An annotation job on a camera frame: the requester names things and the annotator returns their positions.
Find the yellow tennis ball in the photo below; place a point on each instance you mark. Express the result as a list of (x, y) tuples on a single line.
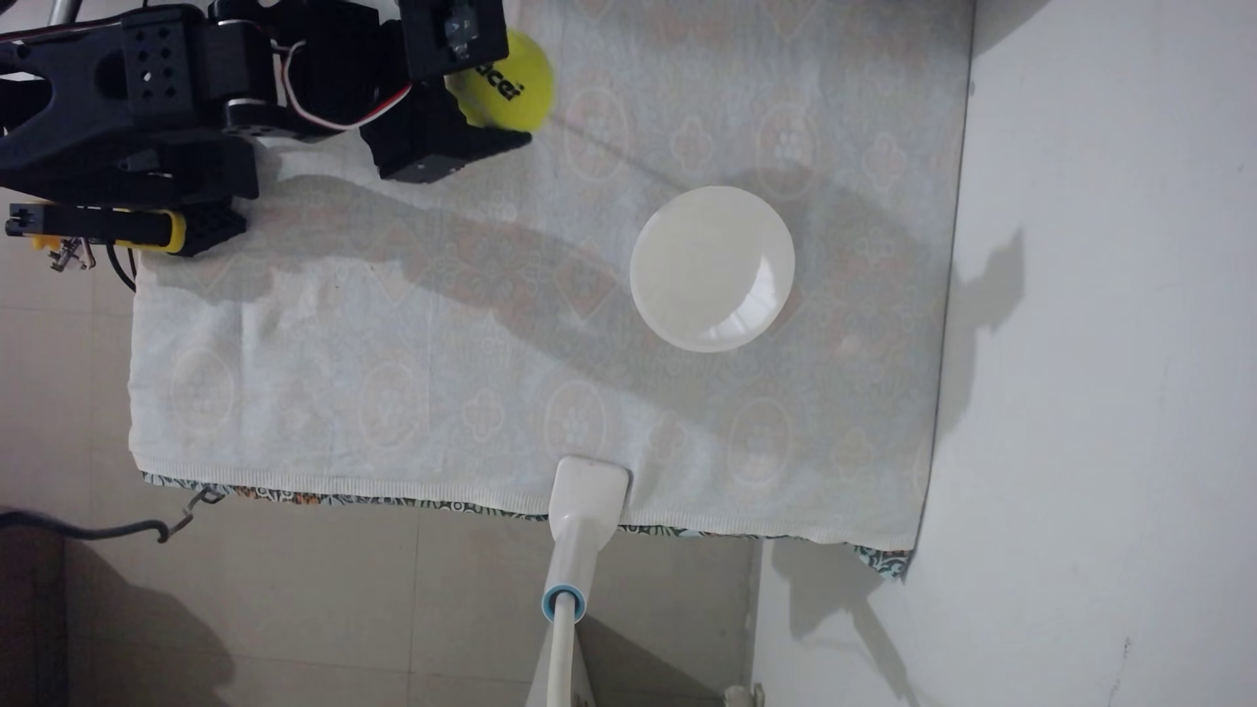
[(516, 88)]

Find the white round bowl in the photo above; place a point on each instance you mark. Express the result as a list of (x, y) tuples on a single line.
[(712, 268)]

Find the white patterned towel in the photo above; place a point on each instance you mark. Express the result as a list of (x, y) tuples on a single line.
[(393, 393)]

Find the black yellow table clamp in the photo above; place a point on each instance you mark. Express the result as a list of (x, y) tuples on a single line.
[(147, 228)]

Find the silver metal pole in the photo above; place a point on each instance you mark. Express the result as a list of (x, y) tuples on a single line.
[(65, 10)]

